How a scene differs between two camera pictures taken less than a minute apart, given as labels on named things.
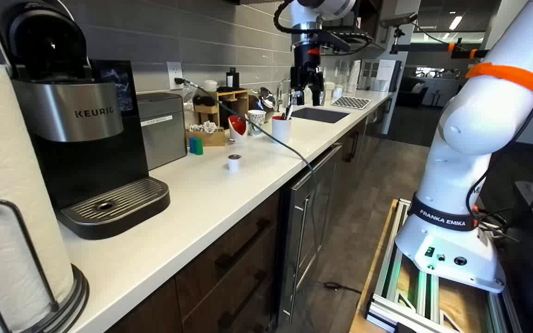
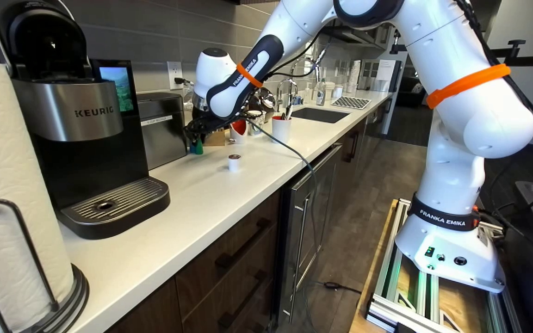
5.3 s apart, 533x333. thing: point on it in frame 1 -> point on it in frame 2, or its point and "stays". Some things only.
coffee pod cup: (233, 162) stays
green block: (196, 145) stays
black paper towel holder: (70, 304) stays
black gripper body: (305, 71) -> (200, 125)
